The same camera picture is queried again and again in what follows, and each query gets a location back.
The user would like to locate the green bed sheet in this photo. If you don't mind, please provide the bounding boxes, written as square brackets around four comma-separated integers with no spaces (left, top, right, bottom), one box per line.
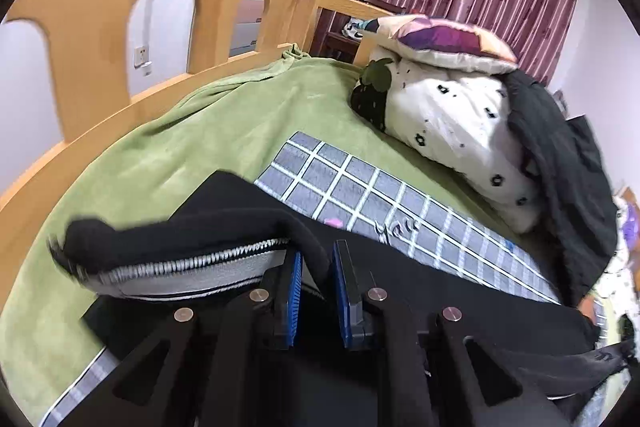
[0,44,522,423]

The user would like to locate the wooden bed guard rail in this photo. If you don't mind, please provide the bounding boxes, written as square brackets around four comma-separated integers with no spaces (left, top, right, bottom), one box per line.
[1,0,381,293]

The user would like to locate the white wall socket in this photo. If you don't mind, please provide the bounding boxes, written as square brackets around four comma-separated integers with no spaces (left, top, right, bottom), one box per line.
[134,44,152,76]

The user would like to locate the white floral quilt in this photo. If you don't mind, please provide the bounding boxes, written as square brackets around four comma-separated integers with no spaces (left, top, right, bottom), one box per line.
[349,46,542,234]

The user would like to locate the black garment pile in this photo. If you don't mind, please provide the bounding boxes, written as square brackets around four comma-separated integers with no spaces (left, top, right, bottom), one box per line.
[499,69,617,307]

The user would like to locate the purple patterned pillow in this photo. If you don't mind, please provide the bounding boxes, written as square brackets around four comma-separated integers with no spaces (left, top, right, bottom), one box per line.
[360,14,518,75]

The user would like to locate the black pants with white stripe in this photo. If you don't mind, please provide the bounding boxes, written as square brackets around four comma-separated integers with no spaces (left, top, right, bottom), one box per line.
[48,171,636,426]

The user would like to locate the grey checkered bed mat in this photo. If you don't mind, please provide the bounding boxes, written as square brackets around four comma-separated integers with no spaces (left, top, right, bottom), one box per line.
[39,131,560,426]

